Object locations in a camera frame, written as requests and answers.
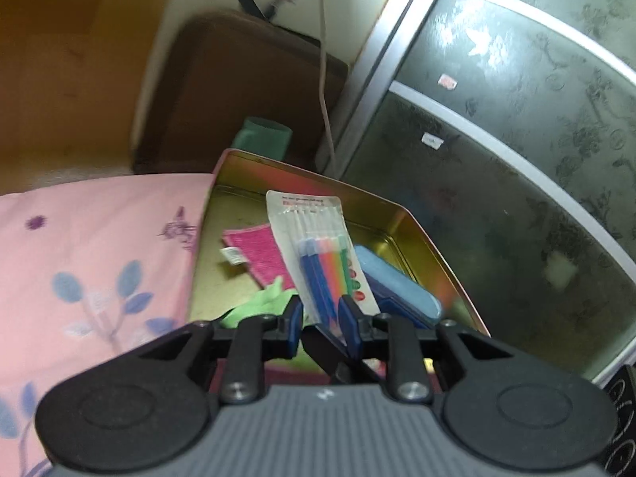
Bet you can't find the colour marker pen pack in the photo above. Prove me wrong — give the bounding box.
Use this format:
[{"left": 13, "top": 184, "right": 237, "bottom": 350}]
[{"left": 266, "top": 191, "right": 380, "bottom": 331}]

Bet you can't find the light green cloth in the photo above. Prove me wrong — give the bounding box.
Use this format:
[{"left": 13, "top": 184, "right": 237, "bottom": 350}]
[{"left": 220, "top": 277, "right": 297, "bottom": 328}]

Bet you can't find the blue sponge case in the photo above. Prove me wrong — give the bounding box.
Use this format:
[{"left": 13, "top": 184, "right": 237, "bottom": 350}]
[{"left": 354, "top": 244, "right": 443, "bottom": 328}]

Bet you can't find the magenta cloth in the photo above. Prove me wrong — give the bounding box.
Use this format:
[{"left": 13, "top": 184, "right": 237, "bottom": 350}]
[{"left": 222, "top": 224, "right": 294, "bottom": 290}]

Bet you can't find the pink biscuit tin box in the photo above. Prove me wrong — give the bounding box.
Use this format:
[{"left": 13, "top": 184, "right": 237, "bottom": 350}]
[{"left": 186, "top": 147, "right": 493, "bottom": 374}]

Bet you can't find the green paper cup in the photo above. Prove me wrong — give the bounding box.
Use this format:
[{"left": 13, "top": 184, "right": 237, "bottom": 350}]
[{"left": 232, "top": 116, "right": 292, "bottom": 161}]

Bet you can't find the pink floral bedsheet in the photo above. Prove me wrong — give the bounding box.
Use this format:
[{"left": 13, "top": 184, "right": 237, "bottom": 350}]
[{"left": 1, "top": 175, "right": 212, "bottom": 476}]

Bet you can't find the patterned glass cabinet door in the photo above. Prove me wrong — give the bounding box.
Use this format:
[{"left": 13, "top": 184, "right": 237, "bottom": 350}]
[{"left": 318, "top": 0, "right": 635, "bottom": 383}]

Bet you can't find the brown chair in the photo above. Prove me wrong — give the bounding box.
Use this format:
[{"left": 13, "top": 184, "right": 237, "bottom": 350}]
[{"left": 133, "top": 11, "right": 324, "bottom": 173}]

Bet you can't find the black device at edge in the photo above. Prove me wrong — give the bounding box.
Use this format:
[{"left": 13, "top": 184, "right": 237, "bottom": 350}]
[{"left": 601, "top": 365, "right": 636, "bottom": 477}]

